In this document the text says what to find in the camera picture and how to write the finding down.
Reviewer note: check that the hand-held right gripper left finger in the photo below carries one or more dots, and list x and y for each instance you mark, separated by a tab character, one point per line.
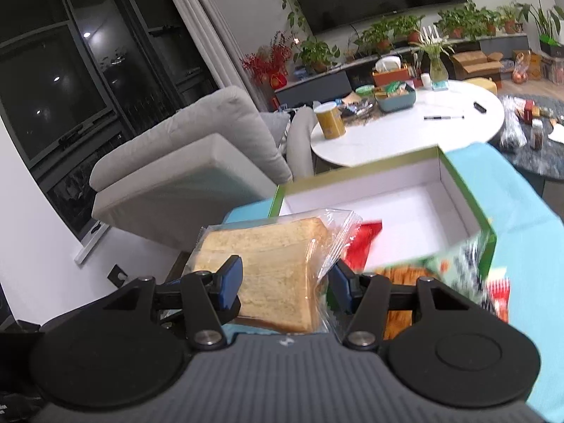
229	284

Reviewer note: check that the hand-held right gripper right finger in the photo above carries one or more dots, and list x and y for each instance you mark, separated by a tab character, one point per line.
341	284

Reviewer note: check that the sliced bread packet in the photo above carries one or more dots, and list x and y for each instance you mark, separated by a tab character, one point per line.
273	273

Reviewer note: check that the green cardboard box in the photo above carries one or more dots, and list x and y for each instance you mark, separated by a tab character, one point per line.
409	211

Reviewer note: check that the red snack packet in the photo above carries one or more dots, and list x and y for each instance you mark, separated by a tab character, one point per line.
498	295

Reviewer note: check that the beige sofa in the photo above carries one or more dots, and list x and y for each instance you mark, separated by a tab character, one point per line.
176	163

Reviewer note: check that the yellow can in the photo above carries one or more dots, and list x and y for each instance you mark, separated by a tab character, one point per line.
330	121

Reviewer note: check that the grey cushion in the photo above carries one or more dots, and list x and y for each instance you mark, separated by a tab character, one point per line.
275	125

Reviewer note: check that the white round table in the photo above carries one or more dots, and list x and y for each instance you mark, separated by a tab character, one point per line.
418	136

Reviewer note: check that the glass ashtray dish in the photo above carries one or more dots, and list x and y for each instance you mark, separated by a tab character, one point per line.
359	109

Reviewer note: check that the teal basket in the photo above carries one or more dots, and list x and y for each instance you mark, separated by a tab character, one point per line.
396	101

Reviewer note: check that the green bowl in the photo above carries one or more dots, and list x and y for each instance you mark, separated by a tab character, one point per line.
365	90

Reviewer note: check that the black pen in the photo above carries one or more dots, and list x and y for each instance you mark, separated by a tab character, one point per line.
443	117

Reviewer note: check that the grey low cabinet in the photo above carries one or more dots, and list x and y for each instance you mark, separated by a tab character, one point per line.
317	86

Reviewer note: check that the orange tissue box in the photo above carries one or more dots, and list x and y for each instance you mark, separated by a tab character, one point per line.
390	75

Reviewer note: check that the small white cup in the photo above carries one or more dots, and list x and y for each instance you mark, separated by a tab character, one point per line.
425	80

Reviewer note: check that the small teal packet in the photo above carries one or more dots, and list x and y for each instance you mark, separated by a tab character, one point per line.
440	85

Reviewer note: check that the black marker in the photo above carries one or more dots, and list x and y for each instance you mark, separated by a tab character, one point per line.
480	107

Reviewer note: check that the red flower plant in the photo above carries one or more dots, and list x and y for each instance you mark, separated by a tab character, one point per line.
268	59

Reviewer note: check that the potted green plant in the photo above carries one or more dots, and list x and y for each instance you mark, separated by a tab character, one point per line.
376	35
487	20
509	17
454	22
409	26
317	55

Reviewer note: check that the clear plastic bag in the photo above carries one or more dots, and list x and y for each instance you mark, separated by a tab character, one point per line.
511	125

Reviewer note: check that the dark marble round table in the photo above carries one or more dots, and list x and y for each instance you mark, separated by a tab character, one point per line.
542	163

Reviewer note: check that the glass vase with plant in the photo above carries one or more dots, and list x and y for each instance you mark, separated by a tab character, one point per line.
436	68

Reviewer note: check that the yellow stool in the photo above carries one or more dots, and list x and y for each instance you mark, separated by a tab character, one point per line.
480	86

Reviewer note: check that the brown bottle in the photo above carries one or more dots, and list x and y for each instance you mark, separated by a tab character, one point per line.
536	136

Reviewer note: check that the white curtain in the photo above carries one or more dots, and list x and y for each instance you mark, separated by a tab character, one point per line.
207	31

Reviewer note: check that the small red box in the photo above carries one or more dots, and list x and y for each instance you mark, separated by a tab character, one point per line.
529	111

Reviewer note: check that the open brown cardboard box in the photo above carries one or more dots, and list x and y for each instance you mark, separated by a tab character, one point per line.
476	66

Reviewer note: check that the white paper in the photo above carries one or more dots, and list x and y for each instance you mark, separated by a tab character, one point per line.
558	134

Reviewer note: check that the dark glass window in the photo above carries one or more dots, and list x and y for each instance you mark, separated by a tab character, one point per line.
66	75

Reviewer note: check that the plastic bag of oranges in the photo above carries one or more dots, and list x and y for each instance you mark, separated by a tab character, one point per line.
519	74

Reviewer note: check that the orange cardboard box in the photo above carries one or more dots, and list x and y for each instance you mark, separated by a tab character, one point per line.
534	65

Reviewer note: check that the tall leafy plant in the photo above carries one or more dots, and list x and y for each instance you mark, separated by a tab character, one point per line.
544	13

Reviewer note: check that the wall socket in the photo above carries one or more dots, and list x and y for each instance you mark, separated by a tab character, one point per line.
118	275

